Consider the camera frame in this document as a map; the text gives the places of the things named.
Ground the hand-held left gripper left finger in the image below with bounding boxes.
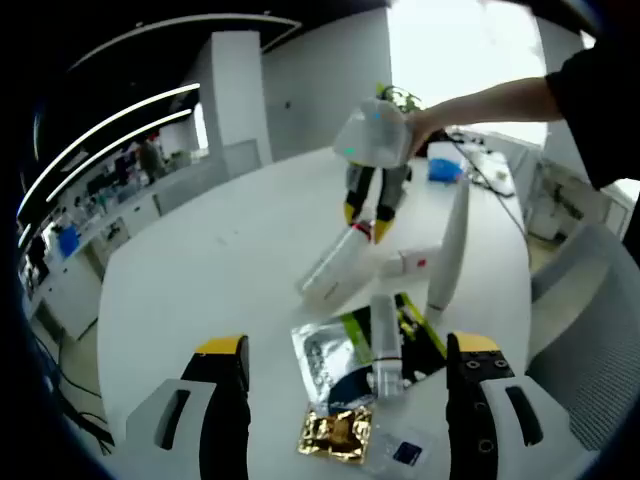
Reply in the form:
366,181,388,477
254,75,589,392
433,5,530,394
124,334,251,480

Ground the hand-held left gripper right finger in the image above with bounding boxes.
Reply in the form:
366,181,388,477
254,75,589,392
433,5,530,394
445,330,574,480

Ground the white skincare box red mark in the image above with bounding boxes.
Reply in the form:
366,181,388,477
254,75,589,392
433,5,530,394
382,247,444,279

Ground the clear skincare sachet dark square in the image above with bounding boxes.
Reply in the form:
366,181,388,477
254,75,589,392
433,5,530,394
367,424,439,474

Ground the green and black skincare sachet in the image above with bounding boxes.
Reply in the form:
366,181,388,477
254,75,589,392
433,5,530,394
339,292,449,386

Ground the red-collared skincare pump bottle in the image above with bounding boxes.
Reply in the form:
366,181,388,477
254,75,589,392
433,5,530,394
294,222,376,314

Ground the gold skincare sachet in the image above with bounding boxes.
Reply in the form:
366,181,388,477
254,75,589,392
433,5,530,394
298,404,376,464

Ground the silver and blue skincare sachet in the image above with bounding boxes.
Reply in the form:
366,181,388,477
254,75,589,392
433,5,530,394
290,319,376,416

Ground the clear-capped white skincare bottle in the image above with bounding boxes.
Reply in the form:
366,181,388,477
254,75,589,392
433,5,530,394
367,293,406,399

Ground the person's right hand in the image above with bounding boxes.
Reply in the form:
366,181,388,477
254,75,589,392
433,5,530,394
404,107,446,159

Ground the green potted plant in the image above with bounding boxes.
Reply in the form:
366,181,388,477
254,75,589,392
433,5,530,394
374,83,424,114

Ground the blue box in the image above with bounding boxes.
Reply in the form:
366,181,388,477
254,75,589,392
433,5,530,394
427,142,466,182

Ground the white mesh office chair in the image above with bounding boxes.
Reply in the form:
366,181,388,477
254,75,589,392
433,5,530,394
527,222,634,454

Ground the white lab counter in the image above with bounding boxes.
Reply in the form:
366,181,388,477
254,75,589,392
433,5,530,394
19,164,221,341

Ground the blue plastic bin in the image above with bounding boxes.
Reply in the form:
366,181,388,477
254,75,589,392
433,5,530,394
57,224,81,256

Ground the white ceiling light strip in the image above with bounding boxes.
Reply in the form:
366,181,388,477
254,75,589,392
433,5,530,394
17,82,201,216
45,108,195,203

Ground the black cable bundle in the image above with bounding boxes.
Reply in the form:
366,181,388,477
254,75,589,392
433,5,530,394
44,369,116,456

